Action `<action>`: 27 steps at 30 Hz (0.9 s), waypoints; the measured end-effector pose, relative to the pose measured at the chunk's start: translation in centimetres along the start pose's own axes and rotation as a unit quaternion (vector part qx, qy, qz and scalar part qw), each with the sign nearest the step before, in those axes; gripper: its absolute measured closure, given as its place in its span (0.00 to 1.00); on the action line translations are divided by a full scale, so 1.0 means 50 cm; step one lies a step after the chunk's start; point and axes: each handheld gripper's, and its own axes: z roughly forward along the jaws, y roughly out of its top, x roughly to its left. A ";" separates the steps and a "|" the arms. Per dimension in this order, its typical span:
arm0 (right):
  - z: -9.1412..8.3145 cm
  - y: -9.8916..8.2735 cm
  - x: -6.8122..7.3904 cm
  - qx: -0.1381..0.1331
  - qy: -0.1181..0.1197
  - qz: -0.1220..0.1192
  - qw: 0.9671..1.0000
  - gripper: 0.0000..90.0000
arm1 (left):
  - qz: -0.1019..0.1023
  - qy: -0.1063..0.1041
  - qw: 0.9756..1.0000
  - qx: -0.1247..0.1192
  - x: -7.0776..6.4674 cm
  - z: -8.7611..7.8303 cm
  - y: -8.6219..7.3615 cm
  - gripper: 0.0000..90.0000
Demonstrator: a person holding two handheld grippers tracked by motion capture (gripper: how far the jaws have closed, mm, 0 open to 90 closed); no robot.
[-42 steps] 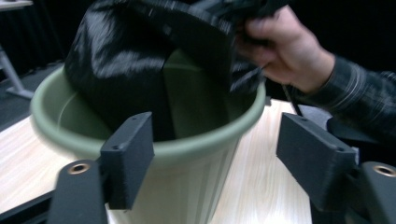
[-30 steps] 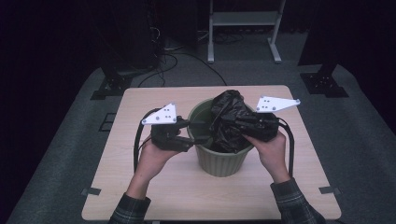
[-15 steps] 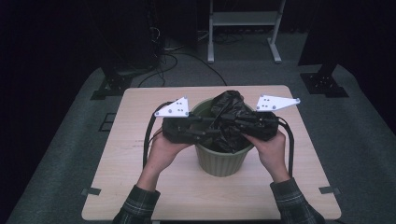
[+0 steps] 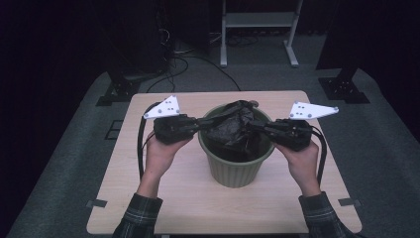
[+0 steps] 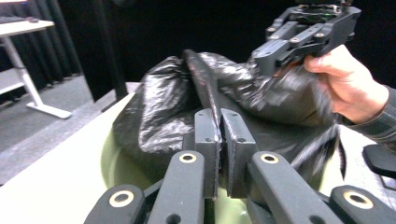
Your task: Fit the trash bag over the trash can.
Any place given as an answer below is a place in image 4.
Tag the green ribbed plastic bin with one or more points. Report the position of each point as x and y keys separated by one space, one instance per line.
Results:
x=234 y=172

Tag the person's right hand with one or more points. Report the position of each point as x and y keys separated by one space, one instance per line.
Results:
x=303 y=163

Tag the dark equipment rack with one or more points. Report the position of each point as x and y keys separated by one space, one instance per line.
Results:
x=138 y=36

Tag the grey round table grommet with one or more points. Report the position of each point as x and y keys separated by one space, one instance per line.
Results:
x=255 y=102

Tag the grey tape strip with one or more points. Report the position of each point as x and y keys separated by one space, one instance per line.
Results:
x=349 y=202
x=97 y=203

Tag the black stand base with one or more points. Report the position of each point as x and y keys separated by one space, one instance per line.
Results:
x=120 y=91
x=343 y=89

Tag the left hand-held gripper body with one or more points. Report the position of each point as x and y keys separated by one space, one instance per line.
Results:
x=173 y=129

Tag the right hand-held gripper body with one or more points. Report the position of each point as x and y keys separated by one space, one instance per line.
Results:
x=294 y=134

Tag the person's left hand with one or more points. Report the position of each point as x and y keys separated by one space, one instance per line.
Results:
x=160 y=157

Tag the black plastic garbage bag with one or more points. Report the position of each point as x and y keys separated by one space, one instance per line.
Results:
x=231 y=130

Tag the white metal desk frame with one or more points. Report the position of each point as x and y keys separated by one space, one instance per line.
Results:
x=259 y=19

